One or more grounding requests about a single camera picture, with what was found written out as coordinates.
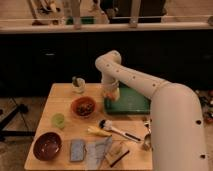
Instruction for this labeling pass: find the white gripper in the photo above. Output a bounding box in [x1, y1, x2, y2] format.
[101, 79, 120, 101]

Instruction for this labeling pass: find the orange apple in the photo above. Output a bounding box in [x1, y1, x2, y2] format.
[104, 93, 115, 100]

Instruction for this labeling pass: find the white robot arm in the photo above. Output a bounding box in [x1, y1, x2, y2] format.
[95, 50, 210, 171]

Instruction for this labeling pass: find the orange bowl with food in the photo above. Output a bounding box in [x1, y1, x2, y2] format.
[70, 96, 96, 118]

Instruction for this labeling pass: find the purple bowl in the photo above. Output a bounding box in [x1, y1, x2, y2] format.
[33, 132, 62, 161]

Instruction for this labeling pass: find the green plastic tray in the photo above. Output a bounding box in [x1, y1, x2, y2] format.
[104, 83, 150, 115]

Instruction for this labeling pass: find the glass with green plant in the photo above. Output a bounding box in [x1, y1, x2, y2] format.
[72, 76, 85, 94]

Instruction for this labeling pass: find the metal spoon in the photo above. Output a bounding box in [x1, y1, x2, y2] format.
[144, 122, 151, 134]

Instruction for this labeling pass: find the wooden block with black edge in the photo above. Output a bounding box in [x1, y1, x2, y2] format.
[105, 141, 130, 167]

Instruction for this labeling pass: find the metal cup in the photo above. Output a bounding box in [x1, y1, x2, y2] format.
[142, 134, 152, 151]

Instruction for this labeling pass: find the grey cloth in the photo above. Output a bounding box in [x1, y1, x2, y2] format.
[86, 137, 112, 170]

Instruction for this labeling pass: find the small green cup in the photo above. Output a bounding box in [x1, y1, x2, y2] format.
[51, 113, 65, 129]

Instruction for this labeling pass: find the blue sponge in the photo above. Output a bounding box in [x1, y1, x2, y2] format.
[70, 139, 86, 162]

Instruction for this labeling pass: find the green box on counter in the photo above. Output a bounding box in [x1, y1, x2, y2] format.
[66, 16, 95, 25]

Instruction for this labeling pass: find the black chair base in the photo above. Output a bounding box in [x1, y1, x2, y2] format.
[0, 99, 35, 141]

